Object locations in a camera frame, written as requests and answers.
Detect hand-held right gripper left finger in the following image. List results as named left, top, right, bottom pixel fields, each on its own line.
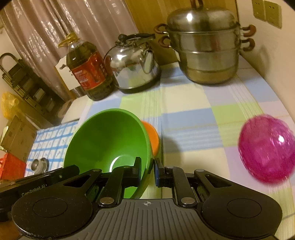
left=59, top=157, right=143, bottom=206

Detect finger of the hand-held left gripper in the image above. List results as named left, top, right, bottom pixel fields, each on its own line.
left=46, top=165, right=80, bottom=183

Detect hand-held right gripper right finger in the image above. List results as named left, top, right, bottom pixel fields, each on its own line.
left=154, top=158, right=234, bottom=207

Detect orange plastic bowl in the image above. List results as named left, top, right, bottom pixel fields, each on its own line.
left=140, top=121, right=160, bottom=156

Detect small green plastic bowl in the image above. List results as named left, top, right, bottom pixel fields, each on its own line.
left=63, top=108, right=154, bottom=199

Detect pink glass plate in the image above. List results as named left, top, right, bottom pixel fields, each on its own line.
left=238, top=114, right=295, bottom=184

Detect round metal object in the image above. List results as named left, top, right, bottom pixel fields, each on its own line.
left=31, top=157, right=49, bottom=173

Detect red paper bag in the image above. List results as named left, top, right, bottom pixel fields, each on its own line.
left=0, top=152, right=27, bottom=181

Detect blue white checkered cloth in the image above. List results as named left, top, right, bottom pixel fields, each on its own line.
left=24, top=120, right=79, bottom=178

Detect cardboard box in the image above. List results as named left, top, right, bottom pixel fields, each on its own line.
left=0, top=115, right=37, bottom=162

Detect pastel checkered tablecloth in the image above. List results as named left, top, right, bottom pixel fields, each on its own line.
left=62, top=55, right=295, bottom=222

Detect yellow plastic bag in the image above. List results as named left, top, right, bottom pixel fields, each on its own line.
left=1, top=92, right=26, bottom=120

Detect dark storage rack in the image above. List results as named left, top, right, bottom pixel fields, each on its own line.
left=0, top=53, right=66, bottom=126

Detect white chair back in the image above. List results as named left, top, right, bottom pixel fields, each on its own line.
left=55, top=58, right=81, bottom=97

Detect stainless steel kettle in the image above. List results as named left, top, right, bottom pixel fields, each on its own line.
left=104, top=33, right=161, bottom=94

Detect cooking oil bottle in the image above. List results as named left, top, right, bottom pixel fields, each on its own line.
left=58, top=32, right=114, bottom=101

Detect stainless steel steamer pot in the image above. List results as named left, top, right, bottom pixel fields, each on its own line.
left=154, top=0, right=257, bottom=85

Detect sheer patterned curtain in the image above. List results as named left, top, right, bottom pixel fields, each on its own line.
left=0, top=0, right=140, bottom=100

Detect wooden board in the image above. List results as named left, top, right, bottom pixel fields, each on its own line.
left=124, top=0, right=240, bottom=66

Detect wall sockets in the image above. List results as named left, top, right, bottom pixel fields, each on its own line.
left=264, top=1, right=283, bottom=28

